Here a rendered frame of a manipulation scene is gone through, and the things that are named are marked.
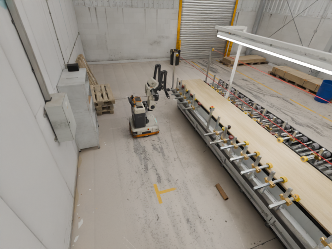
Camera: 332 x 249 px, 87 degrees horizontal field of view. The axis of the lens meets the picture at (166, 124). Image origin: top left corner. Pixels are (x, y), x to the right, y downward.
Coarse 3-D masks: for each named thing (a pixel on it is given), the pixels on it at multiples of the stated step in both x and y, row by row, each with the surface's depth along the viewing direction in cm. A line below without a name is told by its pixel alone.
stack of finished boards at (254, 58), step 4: (232, 56) 996; (240, 56) 1003; (244, 56) 1007; (248, 56) 1011; (252, 56) 1015; (256, 56) 1019; (260, 56) 1023; (224, 60) 971; (228, 60) 942; (232, 60) 929; (240, 60) 942; (244, 60) 949; (248, 60) 959; (252, 60) 970; (256, 60) 980; (260, 60) 989; (264, 60) 999
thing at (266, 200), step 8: (176, 96) 485; (184, 104) 441; (192, 112) 410; (200, 120) 384; (224, 152) 308; (240, 168) 277; (248, 184) 262; (256, 184) 254; (256, 192) 248; (264, 200) 236; (272, 208) 226; (280, 216) 217; (288, 224) 210; (288, 232) 208; (296, 232) 203; (296, 240) 199; (304, 240) 197; (304, 248) 192; (312, 248) 191
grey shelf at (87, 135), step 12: (72, 72) 353; (84, 72) 356; (60, 84) 303; (72, 84) 305; (84, 84) 311; (72, 96) 315; (84, 96) 322; (72, 108) 328; (84, 108) 335; (84, 120) 349; (96, 120) 456; (84, 132) 365; (96, 132) 424; (84, 144) 381; (96, 144) 391
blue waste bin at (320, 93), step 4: (324, 80) 630; (328, 80) 631; (324, 84) 612; (328, 84) 600; (320, 88) 629; (324, 88) 614; (328, 88) 604; (320, 92) 628; (324, 92) 617; (328, 92) 609; (316, 96) 644; (320, 96) 630; (324, 96) 621; (328, 96) 615; (316, 100) 645; (320, 100) 634; (324, 100) 627; (328, 100) 624
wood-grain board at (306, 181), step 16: (192, 80) 520; (208, 96) 436; (224, 112) 377; (240, 112) 380; (240, 128) 331; (256, 128) 333; (256, 144) 296; (272, 144) 298; (272, 160) 268; (288, 160) 269; (288, 176) 243; (304, 176) 245; (320, 176) 246; (304, 192) 224; (320, 192) 225; (304, 208) 209; (320, 208) 207; (320, 224) 194
